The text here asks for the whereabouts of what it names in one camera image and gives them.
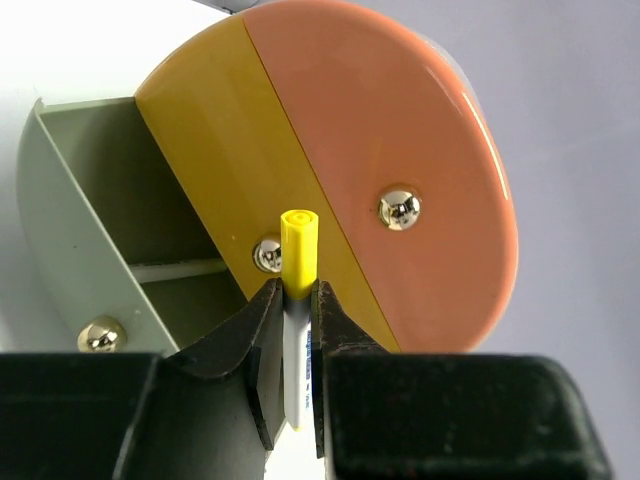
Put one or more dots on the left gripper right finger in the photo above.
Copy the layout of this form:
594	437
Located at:
382	415

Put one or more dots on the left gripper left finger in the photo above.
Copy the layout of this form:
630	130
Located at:
210	411

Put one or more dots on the white pen pale yellow cap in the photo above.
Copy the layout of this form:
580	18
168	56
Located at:
159	272

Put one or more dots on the grey-green organizer bottom drawer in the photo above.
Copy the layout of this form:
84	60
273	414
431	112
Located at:
96	195

